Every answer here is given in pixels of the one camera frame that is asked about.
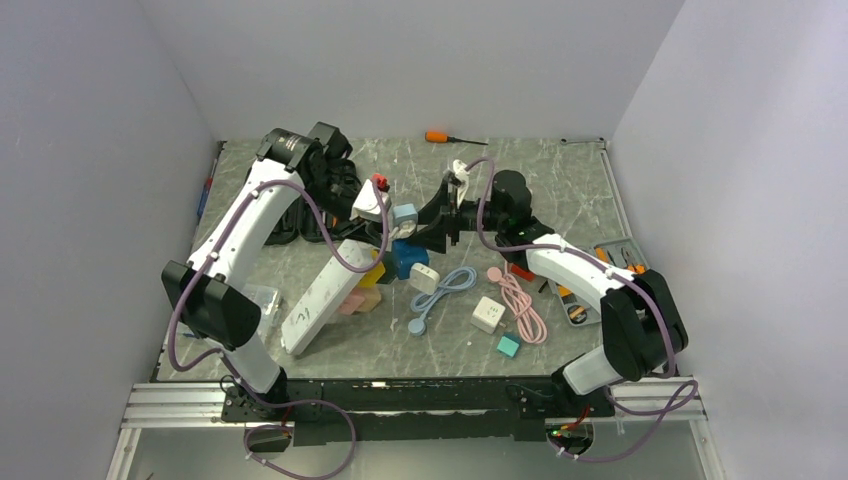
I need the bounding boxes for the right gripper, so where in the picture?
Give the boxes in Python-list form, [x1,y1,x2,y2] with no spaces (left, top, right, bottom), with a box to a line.
[405,181,507,254]

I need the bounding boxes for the black tool case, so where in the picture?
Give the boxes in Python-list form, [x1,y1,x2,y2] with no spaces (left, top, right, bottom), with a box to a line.
[231,158,339,246]

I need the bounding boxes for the red cube socket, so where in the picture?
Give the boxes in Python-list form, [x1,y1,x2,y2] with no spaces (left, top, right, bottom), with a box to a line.
[509,264,536,282]

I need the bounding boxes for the light blue cable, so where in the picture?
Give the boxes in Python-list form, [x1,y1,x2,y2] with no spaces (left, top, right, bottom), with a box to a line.
[407,266,478,338]

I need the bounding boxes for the light blue power strip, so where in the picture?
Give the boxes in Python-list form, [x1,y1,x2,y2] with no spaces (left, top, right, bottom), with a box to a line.
[390,203,418,240]

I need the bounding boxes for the pink cable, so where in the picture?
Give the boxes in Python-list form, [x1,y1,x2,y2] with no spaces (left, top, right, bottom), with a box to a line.
[487,263,549,346]

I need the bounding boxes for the white cube socket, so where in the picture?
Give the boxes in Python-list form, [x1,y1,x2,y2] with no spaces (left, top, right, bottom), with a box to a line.
[471,296,506,335]

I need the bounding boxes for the blue cube socket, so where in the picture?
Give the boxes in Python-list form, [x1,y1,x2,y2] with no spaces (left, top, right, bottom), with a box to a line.
[391,239,429,280]

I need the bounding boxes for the white long power strip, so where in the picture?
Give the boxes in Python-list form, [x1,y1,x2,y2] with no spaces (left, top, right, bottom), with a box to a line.
[281,256,364,356]

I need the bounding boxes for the yellow cube socket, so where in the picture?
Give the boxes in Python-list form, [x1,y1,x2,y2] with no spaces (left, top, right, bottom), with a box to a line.
[357,262,386,289]

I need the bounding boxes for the grey tool tray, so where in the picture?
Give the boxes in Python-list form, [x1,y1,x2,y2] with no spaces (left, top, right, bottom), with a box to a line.
[544,237,648,327]

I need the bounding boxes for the teal plug adapter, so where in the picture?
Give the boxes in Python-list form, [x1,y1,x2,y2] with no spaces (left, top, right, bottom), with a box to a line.
[496,333,522,358]

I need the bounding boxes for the beige cube socket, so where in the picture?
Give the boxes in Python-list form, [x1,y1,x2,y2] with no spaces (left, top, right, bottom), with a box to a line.
[357,286,382,313]

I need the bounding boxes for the pink cube socket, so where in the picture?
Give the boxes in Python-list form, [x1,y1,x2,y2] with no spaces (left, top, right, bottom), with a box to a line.
[337,293,366,316]

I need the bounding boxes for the clear plastic screw box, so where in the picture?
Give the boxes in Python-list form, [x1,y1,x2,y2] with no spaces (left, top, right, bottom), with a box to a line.
[242,283,283,343]

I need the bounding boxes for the dark green cube socket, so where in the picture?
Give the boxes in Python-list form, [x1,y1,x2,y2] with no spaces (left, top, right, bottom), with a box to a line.
[377,252,397,285]

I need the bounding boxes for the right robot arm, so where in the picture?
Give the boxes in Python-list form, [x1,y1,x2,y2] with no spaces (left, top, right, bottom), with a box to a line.
[408,170,689,415]

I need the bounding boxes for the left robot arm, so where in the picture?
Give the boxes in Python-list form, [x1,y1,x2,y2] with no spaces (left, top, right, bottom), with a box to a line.
[161,122,389,420]

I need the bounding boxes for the white charger plug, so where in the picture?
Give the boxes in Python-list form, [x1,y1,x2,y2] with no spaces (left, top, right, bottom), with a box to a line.
[408,263,441,295]

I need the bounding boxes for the black electrical tape roll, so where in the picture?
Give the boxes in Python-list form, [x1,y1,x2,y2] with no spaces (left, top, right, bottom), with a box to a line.
[566,304,588,325]

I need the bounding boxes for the orange pliers in tray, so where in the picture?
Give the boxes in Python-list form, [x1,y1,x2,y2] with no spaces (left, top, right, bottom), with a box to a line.
[619,247,647,274]

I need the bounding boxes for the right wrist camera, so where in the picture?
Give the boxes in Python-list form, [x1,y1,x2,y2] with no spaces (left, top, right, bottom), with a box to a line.
[446,159,469,197]

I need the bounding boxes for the orange handled screwdriver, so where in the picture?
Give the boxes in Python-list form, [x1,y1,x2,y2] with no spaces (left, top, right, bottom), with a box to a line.
[424,131,488,146]

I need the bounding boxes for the blue pen at wall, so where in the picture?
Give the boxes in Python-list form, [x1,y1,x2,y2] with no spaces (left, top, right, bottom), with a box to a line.
[196,158,218,220]

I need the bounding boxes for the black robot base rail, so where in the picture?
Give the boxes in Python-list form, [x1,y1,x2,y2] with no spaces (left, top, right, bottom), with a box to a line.
[221,375,614,446]

